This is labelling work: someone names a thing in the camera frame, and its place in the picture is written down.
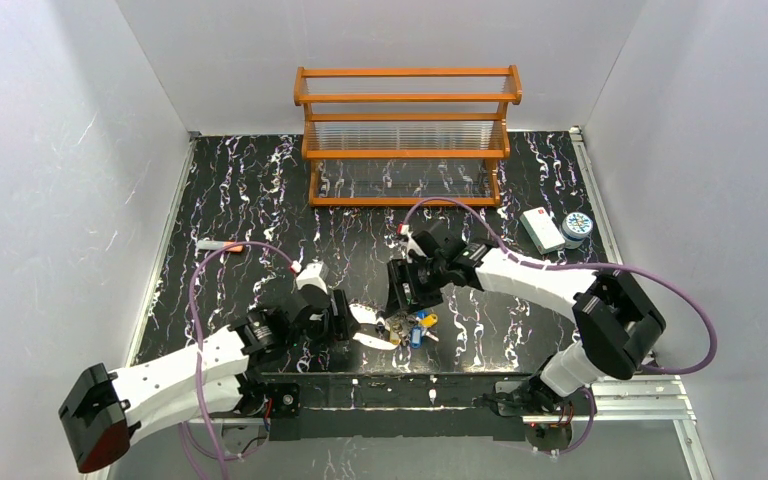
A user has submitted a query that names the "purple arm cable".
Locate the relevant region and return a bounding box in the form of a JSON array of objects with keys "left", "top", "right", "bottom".
[
  {"left": 178, "top": 241, "right": 302, "bottom": 480},
  {"left": 399, "top": 197, "right": 719, "bottom": 457}
]

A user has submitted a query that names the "orange wooden shelf rack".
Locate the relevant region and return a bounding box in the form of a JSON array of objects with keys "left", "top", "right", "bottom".
[{"left": 293, "top": 64, "right": 524, "bottom": 207}]

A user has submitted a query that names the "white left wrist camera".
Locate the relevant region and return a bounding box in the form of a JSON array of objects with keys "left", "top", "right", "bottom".
[{"left": 295, "top": 261, "right": 329, "bottom": 293}]

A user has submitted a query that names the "blue white round tin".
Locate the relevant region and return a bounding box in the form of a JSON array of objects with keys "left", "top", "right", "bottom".
[{"left": 560, "top": 212, "right": 594, "bottom": 249}]

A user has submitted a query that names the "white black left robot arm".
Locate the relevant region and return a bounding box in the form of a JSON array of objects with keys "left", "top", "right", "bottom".
[{"left": 58, "top": 290, "right": 362, "bottom": 474}]

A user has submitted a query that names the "white rectangular box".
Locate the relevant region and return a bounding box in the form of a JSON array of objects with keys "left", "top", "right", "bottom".
[{"left": 519, "top": 207, "right": 565, "bottom": 255}]

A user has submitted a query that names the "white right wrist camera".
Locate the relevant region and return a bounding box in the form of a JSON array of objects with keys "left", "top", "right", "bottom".
[{"left": 398, "top": 225, "right": 426, "bottom": 258}]

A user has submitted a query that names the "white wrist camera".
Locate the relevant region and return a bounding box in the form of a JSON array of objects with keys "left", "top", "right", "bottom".
[
  {"left": 398, "top": 225, "right": 426, "bottom": 258},
  {"left": 295, "top": 261, "right": 329, "bottom": 293}
]

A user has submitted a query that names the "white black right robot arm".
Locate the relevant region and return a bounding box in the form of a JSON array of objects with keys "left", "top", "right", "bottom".
[{"left": 379, "top": 241, "right": 666, "bottom": 414}]

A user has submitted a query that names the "cluster of tagged keys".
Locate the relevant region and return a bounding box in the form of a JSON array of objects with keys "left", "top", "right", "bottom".
[{"left": 382, "top": 310, "right": 439, "bottom": 349}]

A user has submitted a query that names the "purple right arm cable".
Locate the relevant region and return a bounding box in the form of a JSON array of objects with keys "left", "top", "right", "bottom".
[{"left": 399, "top": 197, "right": 719, "bottom": 457}]

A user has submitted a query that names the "orange grey marker pen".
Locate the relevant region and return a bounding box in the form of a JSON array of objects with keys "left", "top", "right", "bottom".
[{"left": 196, "top": 239, "right": 245, "bottom": 253}]

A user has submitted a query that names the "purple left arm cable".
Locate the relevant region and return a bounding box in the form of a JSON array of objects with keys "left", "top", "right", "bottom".
[{"left": 178, "top": 241, "right": 302, "bottom": 480}]

